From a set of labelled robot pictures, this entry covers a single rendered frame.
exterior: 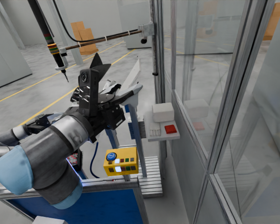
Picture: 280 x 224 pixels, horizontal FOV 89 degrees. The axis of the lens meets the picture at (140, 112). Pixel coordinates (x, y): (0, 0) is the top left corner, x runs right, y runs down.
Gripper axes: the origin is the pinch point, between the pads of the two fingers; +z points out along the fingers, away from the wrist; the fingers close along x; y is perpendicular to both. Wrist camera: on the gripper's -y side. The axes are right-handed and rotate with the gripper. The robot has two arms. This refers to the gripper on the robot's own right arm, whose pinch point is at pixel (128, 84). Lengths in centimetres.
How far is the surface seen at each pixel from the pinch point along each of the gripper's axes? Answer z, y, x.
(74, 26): 484, -102, -749
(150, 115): 54, 55, -37
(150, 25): 67, -14, -30
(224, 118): 12.5, 16.9, 25.4
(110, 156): -7.1, 35.1, -19.3
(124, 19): 614, -64, -511
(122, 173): -7.9, 43.9, -13.5
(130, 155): -1.3, 37.2, -11.7
